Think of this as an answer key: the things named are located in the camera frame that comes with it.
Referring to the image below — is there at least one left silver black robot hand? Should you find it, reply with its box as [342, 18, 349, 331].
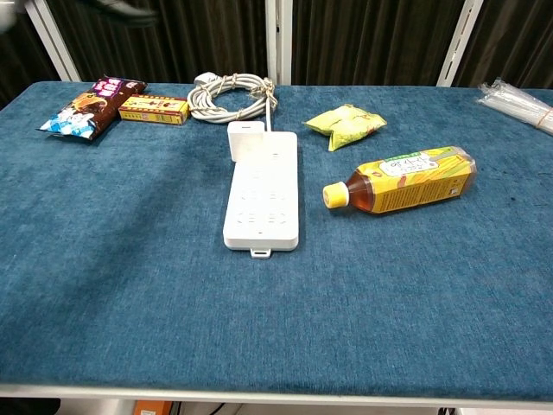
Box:
[97, 0, 159, 19]

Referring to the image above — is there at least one white AC adapter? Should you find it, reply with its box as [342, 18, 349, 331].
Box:
[227, 121, 265, 163]

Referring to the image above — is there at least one white power strip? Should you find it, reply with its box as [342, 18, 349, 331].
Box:
[222, 131, 300, 259]

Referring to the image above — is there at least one black pleated curtain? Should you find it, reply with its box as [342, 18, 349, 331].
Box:
[453, 0, 553, 90]
[46, 0, 269, 84]
[291, 0, 467, 86]
[0, 16, 60, 109]

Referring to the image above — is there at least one yellow red carton box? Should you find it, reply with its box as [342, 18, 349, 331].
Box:
[118, 93, 192, 126]

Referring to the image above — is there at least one brown snack bag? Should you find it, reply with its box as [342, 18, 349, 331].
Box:
[36, 76, 148, 142]

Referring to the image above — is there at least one yellow green snack packet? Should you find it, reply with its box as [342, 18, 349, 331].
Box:
[302, 104, 388, 152]

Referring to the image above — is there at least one tea bottle with yellow label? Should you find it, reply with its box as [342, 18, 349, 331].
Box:
[322, 145, 479, 216]

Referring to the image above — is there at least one blue table cloth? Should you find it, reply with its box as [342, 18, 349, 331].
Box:
[0, 80, 553, 401]

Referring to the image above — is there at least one orange box under table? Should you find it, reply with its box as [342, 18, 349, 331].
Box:
[133, 400, 174, 415]

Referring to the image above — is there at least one coiled white power cable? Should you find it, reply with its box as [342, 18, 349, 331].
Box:
[188, 72, 278, 131]

